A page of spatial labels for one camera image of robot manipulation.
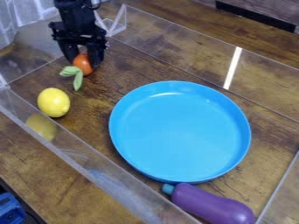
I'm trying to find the clear acrylic enclosure wall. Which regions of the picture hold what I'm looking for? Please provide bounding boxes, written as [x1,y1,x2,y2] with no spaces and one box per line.
[0,0,299,224]

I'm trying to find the white curtain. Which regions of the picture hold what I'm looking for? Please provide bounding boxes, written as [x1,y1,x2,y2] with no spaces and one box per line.
[0,0,60,49]

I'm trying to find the blue object at corner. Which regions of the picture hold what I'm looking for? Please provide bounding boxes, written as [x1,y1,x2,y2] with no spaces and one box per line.
[0,192,27,224]

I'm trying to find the purple toy eggplant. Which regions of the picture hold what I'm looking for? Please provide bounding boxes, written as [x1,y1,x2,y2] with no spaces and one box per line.
[163,183,255,224]

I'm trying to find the orange toy carrot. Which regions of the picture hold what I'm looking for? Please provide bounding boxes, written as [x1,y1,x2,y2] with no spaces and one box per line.
[60,53,93,91]

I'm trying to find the blue plastic plate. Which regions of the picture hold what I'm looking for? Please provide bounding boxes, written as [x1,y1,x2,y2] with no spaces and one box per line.
[108,80,251,183]

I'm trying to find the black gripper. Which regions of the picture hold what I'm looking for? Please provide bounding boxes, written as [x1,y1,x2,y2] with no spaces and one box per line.
[49,0,107,69]

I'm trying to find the yellow toy lemon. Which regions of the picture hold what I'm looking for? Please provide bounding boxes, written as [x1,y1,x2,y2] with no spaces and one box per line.
[37,87,71,118]

